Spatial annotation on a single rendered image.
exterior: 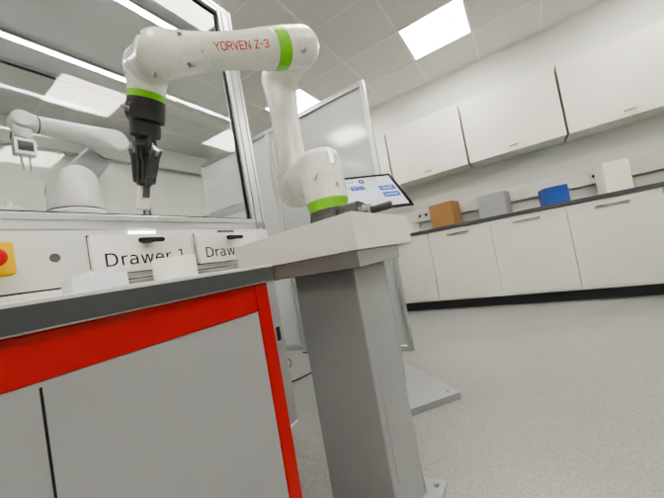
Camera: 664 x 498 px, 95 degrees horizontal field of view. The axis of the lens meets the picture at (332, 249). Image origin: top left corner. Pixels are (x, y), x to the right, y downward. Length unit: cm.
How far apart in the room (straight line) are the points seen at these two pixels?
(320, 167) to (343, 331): 46
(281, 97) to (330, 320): 76
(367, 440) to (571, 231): 288
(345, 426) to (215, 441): 51
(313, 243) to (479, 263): 288
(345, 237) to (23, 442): 52
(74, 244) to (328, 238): 67
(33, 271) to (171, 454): 66
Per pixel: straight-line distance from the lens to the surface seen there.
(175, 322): 44
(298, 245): 72
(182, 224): 118
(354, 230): 64
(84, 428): 42
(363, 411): 90
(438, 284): 357
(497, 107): 400
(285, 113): 115
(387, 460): 94
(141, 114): 100
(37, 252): 101
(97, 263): 103
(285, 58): 106
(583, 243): 346
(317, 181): 89
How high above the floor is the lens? 75
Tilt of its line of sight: 2 degrees up
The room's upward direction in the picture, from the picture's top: 10 degrees counter-clockwise
